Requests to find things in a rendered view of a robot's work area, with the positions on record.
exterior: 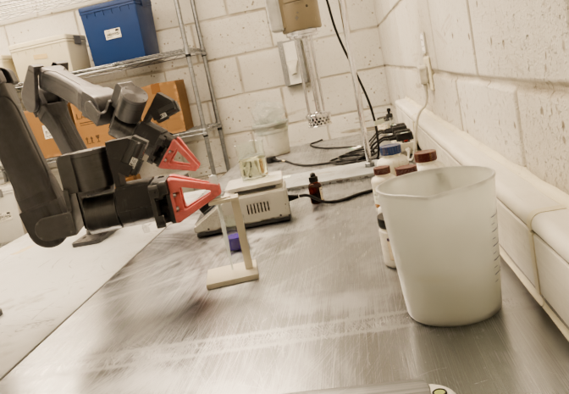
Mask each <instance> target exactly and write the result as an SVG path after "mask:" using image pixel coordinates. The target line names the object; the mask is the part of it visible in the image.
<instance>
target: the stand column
mask: <svg viewBox="0 0 569 394"><path fill-rule="evenodd" d="M338 3H339V7H340V17H341V21H342V26H343V31H344V36H345V45H346V50H347V55H348V60H349V65H350V70H351V78H352V84H353V89H354V93H355V99H356V107H357V112H358V117H359V122H360V127H361V132H362V141H363V146H364V151H365V156H366V160H367V162H366V163H365V168H369V167H373V166H375V164H374V161H372V157H371V152H370V147H369V142H368V137H367V128H366V123H365V118H364V113H363V108H362V99H361V94H360V89H359V84H358V79H357V74H356V66H355V60H354V55H353V50H352V45H351V36H350V32H349V26H348V21H347V16H346V11H345V2H344V0H338Z"/></svg>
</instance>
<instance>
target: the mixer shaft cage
mask: <svg viewBox="0 0 569 394"><path fill-rule="evenodd" d="M309 37H310V43H311V47H312V56H313V60H314V64H315V70H316V74H317V79H318V87H319V92H320V97H321V101H322V106H323V111H322V110H321V108H320V102H319V98H318V89H317V85H316V80H315V75H314V71H313V66H312V58H311V53H310V48H309V44H308V39H307V37H302V40H303V45H304V50H305V53H306V58H307V66H308V71H309V75H310V80H311V84H312V93H313V97H314V102H315V107H316V111H317V112H314V113H313V114H311V112H310V108H309V102H308V98H307V90H306V85H305V81H304V76H303V71H302V67H301V59H300V54H299V49H298V45H297V40H296V39H294V42H295V46H296V55H297V59H298V64H299V68H300V73H301V81H302V85H303V91H304V95H305V99H306V104H307V112H308V114H307V116H306V119H308V124H309V127H308V128H318V127H322V126H326V125H331V124H333V123H332V122H331V118H330V115H331V111H327V110H326V109H325V105H324V100H323V91H322V87H321V82H320V77H319V73H318V64H317V60H316V54H315V50H314V45H313V40H312V36H309Z"/></svg>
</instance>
